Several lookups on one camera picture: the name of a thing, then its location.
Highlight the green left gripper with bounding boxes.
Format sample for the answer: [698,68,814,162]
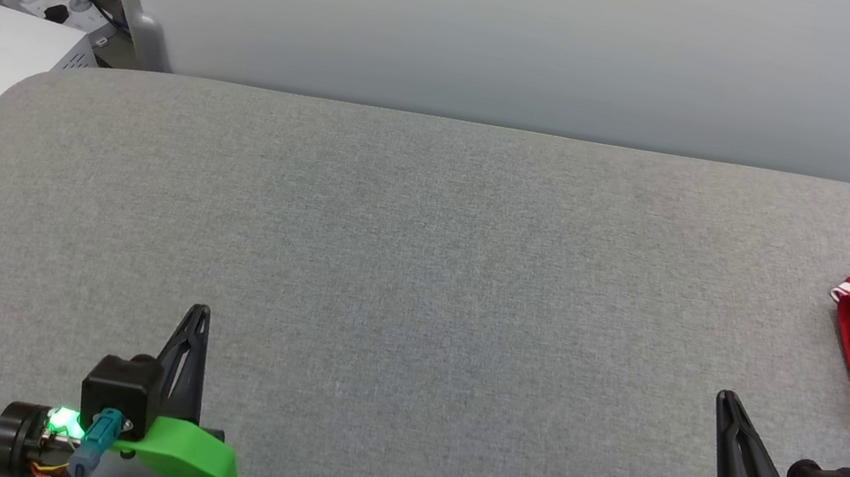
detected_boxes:
[0,273,267,477]

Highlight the white power strip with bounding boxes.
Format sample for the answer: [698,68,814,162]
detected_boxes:
[0,0,123,50]

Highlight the white partition panel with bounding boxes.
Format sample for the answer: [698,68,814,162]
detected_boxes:
[56,0,850,188]

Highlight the teal plug left camera cable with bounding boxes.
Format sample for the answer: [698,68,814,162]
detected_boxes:
[66,403,129,477]

